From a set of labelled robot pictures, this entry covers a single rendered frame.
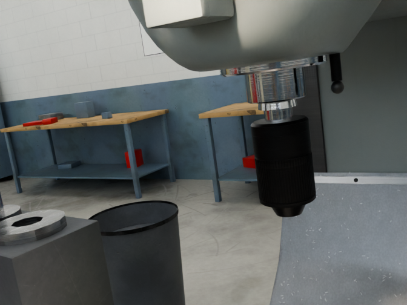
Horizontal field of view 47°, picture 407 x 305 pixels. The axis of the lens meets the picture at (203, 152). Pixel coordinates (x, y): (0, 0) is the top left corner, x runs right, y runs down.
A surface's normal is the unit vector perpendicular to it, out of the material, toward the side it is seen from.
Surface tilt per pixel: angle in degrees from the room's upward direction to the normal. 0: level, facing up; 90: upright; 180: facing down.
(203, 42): 111
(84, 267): 90
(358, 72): 90
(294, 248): 63
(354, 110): 90
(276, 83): 90
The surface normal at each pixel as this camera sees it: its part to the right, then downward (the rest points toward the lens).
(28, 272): 0.79, 0.00
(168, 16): -0.52, 0.22
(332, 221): -0.54, -0.22
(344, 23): 0.71, 0.59
